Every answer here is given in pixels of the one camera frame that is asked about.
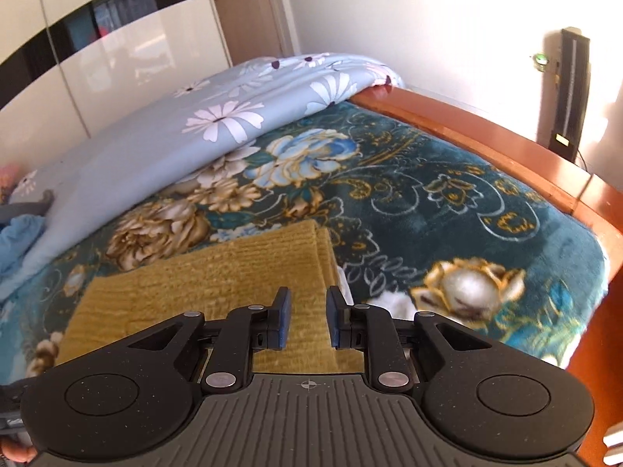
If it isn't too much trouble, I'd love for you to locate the grey garment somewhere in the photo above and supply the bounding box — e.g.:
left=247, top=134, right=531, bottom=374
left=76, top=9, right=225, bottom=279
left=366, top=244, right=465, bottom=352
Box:
left=0, top=189, right=55, bottom=223

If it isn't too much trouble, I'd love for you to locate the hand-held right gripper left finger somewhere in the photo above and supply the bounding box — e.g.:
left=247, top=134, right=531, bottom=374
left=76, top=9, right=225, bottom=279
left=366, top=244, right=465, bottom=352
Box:
left=111, top=286, right=293, bottom=395

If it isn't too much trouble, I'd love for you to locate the light blue garment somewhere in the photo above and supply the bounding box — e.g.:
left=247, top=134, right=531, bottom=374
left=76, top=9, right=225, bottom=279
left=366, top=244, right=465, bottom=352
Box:
left=0, top=214, right=48, bottom=274

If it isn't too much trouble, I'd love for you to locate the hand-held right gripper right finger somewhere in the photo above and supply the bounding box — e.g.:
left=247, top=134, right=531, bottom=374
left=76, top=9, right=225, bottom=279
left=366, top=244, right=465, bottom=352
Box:
left=324, top=285, right=513, bottom=393

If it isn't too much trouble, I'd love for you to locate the teal floral blanket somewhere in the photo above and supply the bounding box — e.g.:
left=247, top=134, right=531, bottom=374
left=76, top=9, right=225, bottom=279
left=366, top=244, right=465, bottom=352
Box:
left=0, top=102, right=610, bottom=386

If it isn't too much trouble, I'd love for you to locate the person's left hand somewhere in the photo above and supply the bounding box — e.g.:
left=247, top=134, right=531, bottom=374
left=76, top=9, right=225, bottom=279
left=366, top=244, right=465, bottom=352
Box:
left=0, top=435, right=39, bottom=466

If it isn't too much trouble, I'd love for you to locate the light blue daisy quilt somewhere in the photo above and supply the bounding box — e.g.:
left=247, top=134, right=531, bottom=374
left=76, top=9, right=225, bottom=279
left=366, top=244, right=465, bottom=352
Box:
left=0, top=52, right=406, bottom=301

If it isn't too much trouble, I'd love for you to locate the white and black wardrobe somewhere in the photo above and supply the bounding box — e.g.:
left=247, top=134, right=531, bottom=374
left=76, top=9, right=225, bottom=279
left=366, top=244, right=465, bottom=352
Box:
left=0, top=0, right=235, bottom=157

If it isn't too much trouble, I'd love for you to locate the olive green sweater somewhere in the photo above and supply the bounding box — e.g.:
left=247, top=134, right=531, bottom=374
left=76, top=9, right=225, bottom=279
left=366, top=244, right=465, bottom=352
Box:
left=54, top=219, right=367, bottom=376

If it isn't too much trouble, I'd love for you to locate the beige door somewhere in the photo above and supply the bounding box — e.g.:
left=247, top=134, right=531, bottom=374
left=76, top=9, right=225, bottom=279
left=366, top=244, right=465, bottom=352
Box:
left=213, top=0, right=294, bottom=67

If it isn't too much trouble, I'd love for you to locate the black tower device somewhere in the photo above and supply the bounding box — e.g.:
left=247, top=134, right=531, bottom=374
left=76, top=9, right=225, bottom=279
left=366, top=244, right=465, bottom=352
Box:
left=547, top=27, right=591, bottom=163

